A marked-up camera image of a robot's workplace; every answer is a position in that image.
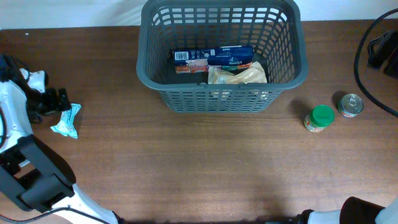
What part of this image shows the teal snack packet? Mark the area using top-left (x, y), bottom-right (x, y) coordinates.
top-left (50, 103), bottom-right (81, 139)

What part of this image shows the small tin can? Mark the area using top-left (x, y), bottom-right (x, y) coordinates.
top-left (337, 93), bottom-right (364, 118)

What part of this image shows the green lid jar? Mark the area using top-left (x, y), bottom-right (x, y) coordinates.
top-left (303, 105), bottom-right (335, 133)

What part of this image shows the grey plastic basket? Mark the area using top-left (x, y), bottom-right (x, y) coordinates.
top-left (137, 0), bottom-right (308, 113)

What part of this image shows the tan paper pouch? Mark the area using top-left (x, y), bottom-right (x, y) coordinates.
top-left (208, 62), bottom-right (267, 85)

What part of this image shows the blue cardboard box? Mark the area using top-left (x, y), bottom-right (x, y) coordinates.
top-left (173, 45), bottom-right (254, 73)

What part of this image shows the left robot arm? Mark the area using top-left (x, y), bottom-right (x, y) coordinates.
top-left (1, 54), bottom-right (125, 223)

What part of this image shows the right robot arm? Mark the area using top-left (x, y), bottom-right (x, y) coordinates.
top-left (289, 30), bottom-right (397, 224)

